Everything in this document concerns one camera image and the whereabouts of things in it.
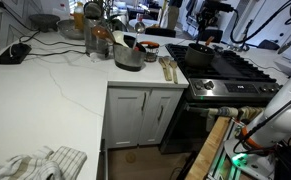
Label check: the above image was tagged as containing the wide white cabinet door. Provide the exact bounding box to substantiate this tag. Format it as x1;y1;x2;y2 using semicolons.
104;87;151;149

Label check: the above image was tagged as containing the round white table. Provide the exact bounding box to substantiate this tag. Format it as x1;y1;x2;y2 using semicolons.
128;18;159;29

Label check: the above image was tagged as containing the black round skimmer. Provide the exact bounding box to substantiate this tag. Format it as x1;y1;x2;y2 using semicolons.
83;0;104;20

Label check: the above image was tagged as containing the wooden butcher block table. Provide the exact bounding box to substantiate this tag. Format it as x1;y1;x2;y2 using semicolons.
184;116;232;180

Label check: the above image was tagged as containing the glass jar with orange lid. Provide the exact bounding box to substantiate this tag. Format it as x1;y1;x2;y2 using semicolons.
139;40;161;63

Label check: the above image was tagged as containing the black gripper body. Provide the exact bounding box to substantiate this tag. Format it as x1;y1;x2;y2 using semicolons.
201;0;235;16

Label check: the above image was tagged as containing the stove control knob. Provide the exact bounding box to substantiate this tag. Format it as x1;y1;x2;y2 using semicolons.
193;80;204;91
203;79;215;90

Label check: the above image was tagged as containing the plain wooden spatula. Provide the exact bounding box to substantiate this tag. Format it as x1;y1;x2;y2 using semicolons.
164;63;174;82

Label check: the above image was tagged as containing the grey metal bucket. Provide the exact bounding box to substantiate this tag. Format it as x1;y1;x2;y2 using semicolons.
112;34;148;72

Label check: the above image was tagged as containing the black pot with orange-tipped handle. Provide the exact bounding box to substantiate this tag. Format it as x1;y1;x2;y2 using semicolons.
184;35;217;70

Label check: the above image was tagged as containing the wooden spoon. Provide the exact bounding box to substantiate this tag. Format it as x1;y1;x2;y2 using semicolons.
158;57;170;82

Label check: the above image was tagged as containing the black chair back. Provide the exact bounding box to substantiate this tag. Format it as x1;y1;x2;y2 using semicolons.
144;27;177;38

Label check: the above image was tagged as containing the slotted wooden spatula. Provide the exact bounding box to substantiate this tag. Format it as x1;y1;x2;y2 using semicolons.
169;59;180;85

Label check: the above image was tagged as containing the orange juice bottle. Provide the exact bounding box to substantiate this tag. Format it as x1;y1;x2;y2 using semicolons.
73;1;86;33

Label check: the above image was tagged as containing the dark armchair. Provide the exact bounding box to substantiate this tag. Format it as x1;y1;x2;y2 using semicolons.
199;28;225;43

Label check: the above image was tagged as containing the white spatula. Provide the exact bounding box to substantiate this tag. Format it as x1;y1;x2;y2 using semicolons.
112;30;131;48

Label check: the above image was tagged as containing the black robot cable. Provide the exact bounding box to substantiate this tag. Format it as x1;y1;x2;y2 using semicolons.
229;1;291;45

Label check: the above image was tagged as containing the steel ladle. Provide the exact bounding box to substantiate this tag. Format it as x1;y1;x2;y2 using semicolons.
131;20;147;51

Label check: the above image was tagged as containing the glass utensil holder jar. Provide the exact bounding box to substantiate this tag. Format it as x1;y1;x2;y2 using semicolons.
84;17;111;60

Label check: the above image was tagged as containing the black flat countertop device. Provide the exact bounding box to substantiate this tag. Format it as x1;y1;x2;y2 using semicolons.
0;42;33;65

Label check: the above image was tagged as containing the cloth on oven handle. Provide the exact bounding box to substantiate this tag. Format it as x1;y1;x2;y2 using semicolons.
206;105;263;122

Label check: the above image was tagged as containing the checkered dish towel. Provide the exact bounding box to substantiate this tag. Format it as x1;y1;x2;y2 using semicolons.
0;144;88;180

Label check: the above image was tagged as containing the standing person in khaki trousers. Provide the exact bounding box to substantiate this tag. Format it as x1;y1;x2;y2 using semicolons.
159;0;184;30

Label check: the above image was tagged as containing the wide metal bowl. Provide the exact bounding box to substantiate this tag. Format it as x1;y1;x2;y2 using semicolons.
56;18;86;40

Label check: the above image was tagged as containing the narrow white cabinet door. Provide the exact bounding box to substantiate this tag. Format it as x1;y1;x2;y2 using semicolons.
138;88;184;147

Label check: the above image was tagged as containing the stainless gas stove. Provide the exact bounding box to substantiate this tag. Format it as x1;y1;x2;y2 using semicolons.
159;42;288;154

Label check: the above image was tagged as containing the dark cabinet door handle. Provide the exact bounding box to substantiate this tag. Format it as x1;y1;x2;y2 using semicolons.
140;91;148;112
156;104;165;123

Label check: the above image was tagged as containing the copper ladle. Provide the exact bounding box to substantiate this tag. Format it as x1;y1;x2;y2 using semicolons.
91;24;115;44

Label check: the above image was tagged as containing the black power cable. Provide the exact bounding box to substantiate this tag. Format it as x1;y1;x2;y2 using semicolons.
26;49;88;57
18;31;87;48
0;1;41;43

